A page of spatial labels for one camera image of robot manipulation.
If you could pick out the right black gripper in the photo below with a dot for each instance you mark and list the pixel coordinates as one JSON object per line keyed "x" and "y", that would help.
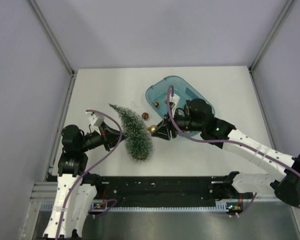
{"x": 165, "y": 134}

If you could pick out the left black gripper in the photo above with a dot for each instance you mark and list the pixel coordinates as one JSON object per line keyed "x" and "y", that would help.
{"x": 109, "y": 135}

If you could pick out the gold glitter ball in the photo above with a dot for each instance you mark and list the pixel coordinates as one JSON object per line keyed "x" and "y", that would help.
{"x": 152, "y": 128}

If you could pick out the large frosted pine cone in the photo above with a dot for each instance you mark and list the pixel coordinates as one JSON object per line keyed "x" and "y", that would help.
{"x": 145, "y": 116}

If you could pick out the small green christmas tree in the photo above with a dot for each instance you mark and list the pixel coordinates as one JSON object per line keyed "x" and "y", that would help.
{"x": 138, "y": 141}

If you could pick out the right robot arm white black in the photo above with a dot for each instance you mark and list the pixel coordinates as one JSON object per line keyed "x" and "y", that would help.
{"x": 282, "y": 171}

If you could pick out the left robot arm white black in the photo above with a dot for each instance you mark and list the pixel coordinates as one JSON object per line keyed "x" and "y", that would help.
{"x": 76, "y": 186}

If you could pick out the teal plastic bin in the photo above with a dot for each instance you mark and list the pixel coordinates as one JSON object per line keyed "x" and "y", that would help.
{"x": 180, "y": 95}

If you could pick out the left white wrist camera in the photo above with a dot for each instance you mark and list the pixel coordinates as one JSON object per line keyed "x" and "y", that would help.
{"x": 95, "y": 119}

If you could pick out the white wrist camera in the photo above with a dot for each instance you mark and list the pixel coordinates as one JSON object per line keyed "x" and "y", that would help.
{"x": 172, "y": 102}
{"x": 95, "y": 119}

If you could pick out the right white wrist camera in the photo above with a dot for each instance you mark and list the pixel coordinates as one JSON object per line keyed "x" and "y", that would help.
{"x": 172, "y": 102}

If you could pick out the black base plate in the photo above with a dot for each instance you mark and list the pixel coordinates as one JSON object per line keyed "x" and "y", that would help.
{"x": 167, "y": 191}

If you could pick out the aluminium front rail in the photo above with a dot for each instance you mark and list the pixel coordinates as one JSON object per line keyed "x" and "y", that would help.
{"x": 46, "y": 192}

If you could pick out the right aluminium corner post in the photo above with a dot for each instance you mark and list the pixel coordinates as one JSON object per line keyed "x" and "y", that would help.
{"x": 279, "y": 21}

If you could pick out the aluminium corner post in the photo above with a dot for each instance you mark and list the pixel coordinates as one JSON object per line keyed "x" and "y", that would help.
{"x": 279, "y": 21}
{"x": 50, "y": 36}

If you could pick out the left aluminium corner post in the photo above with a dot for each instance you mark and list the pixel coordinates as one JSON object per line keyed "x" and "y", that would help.
{"x": 50, "y": 36}

